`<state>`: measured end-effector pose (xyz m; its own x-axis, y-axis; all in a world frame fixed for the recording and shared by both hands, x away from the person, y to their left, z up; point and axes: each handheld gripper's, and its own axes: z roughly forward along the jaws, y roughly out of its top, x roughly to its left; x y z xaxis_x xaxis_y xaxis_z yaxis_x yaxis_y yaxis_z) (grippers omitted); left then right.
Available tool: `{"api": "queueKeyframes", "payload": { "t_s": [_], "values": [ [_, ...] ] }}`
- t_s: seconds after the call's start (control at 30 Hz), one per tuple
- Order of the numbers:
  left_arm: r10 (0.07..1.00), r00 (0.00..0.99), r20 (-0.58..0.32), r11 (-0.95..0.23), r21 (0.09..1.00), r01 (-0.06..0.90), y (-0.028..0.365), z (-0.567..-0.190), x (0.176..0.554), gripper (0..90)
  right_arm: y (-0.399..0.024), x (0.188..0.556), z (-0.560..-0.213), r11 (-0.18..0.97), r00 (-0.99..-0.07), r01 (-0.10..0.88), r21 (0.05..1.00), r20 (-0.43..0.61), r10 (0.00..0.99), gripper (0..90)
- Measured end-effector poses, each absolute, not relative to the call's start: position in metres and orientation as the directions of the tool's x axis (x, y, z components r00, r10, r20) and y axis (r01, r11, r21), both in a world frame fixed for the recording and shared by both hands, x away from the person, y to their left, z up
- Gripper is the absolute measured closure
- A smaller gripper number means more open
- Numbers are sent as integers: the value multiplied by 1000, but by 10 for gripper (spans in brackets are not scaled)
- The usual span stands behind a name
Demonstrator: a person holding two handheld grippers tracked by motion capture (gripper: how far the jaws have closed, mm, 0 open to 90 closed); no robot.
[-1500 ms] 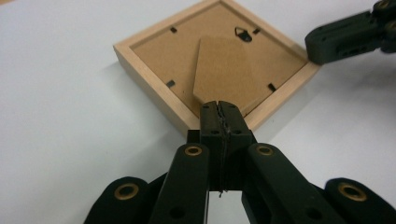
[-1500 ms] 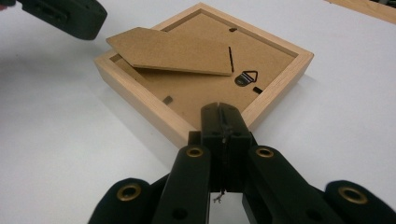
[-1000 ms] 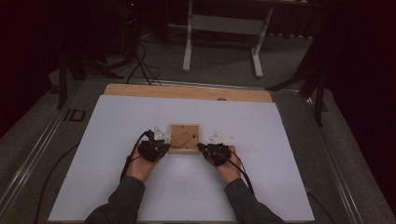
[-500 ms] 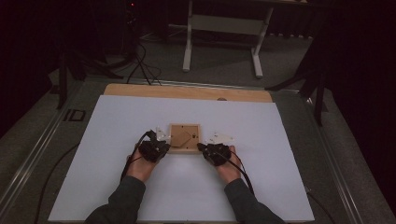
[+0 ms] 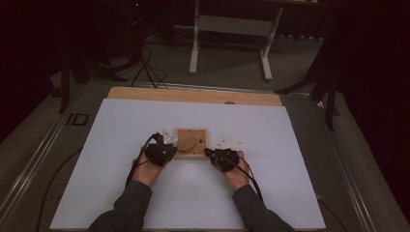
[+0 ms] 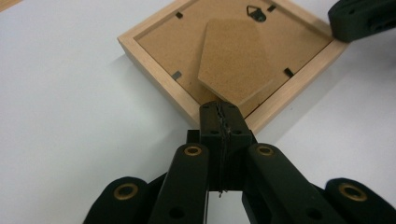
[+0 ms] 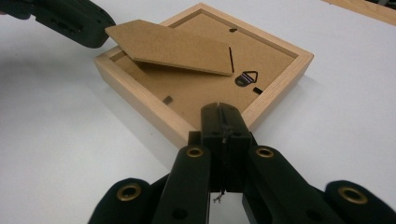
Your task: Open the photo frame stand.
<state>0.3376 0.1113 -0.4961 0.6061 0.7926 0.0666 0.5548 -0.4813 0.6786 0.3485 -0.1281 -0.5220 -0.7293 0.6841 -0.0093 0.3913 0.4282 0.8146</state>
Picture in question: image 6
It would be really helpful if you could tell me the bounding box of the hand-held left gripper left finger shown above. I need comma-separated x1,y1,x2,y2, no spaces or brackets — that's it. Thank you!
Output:
199,101,226,192

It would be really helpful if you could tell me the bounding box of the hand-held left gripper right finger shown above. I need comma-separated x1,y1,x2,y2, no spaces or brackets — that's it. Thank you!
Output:
221,101,254,192

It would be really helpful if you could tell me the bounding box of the wooden photo frame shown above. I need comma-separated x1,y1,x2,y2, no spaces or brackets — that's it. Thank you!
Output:
117,0,349,134

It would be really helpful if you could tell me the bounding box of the white table sheet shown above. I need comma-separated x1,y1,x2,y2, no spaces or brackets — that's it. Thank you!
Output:
0,0,396,224

